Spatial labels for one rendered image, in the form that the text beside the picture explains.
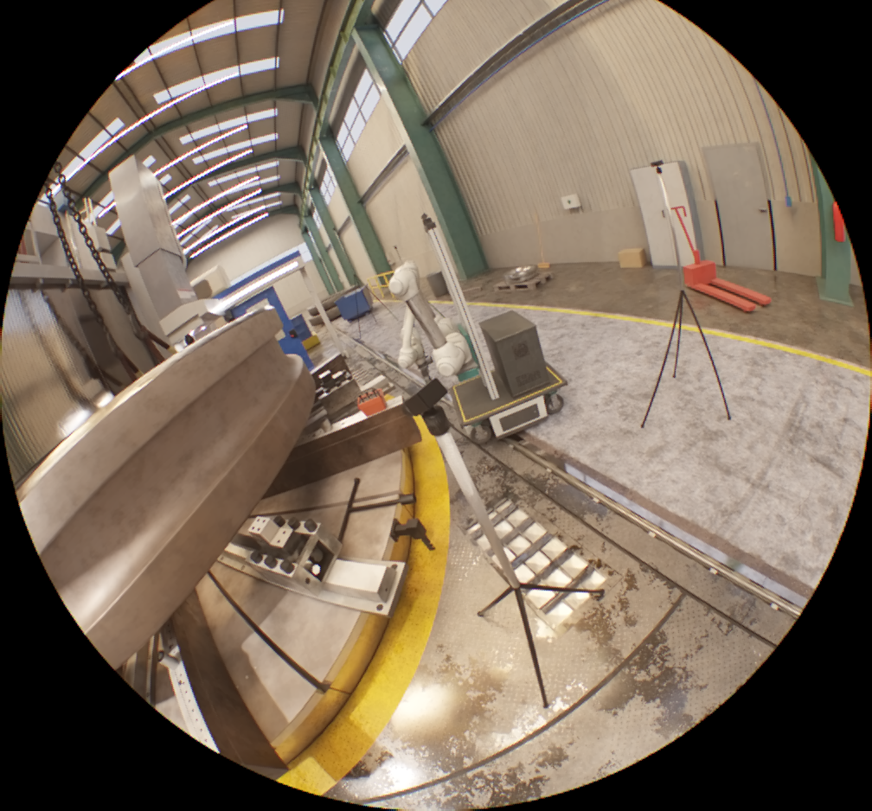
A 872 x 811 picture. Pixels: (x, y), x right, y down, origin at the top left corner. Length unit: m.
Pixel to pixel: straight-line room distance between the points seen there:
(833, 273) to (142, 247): 10.66
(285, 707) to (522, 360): 2.68
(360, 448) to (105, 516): 1.87
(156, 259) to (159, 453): 5.08
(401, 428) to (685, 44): 7.17
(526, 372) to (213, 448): 2.21
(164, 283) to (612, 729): 7.19
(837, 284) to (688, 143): 3.35
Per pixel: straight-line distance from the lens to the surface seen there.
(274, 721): 1.92
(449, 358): 1.98
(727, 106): 6.48
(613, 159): 7.19
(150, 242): 6.63
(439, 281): 9.18
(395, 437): 2.43
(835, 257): 5.42
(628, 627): 1.73
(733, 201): 6.39
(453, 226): 10.74
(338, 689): 1.92
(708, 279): 5.36
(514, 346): 2.32
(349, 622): 1.77
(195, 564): 1.78
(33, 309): 5.31
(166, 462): 1.81
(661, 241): 6.40
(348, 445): 2.49
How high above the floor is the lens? 1.67
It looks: 24 degrees down
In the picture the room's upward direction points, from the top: 23 degrees counter-clockwise
